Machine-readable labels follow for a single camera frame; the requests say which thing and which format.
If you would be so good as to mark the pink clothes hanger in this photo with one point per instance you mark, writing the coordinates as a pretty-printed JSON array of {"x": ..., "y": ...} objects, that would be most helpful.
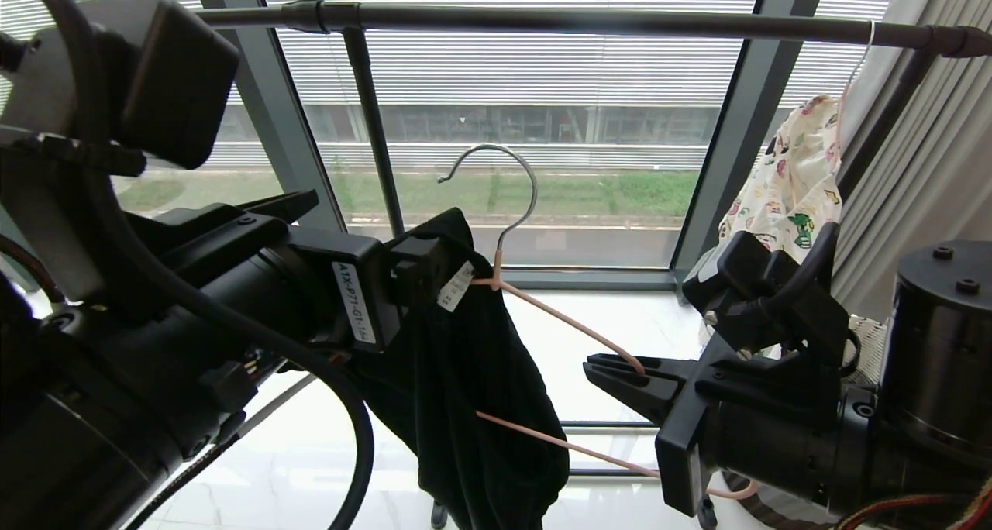
[
  {"x": 573, "y": 325},
  {"x": 856, "y": 69}
]

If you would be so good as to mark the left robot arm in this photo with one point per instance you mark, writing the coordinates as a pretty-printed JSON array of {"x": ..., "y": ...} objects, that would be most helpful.
[{"x": 93, "y": 406}]

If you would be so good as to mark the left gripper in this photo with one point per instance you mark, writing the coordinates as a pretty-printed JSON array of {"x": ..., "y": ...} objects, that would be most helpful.
[{"x": 310, "y": 297}]

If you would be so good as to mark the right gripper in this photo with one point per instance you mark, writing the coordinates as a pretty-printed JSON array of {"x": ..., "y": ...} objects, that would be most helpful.
[{"x": 783, "y": 445}]

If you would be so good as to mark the black clothes rack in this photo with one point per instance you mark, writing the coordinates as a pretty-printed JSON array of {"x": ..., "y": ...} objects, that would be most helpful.
[{"x": 581, "y": 22}]

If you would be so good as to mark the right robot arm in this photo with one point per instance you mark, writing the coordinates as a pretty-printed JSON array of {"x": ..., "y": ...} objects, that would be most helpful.
[{"x": 938, "y": 359}]

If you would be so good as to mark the window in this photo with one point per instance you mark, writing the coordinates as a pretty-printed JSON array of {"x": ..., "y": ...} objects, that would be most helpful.
[{"x": 581, "y": 88}]

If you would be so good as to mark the cream printed garment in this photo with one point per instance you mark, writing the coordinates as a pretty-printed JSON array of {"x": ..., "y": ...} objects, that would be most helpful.
[{"x": 790, "y": 181}]

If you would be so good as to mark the black garment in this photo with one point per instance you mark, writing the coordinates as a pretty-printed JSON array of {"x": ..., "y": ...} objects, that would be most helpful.
[{"x": 465, "y": 390}]

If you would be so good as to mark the beige curtain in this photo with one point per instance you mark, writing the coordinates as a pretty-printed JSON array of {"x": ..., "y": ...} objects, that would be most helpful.
[{"x": 930, "y": 166}]

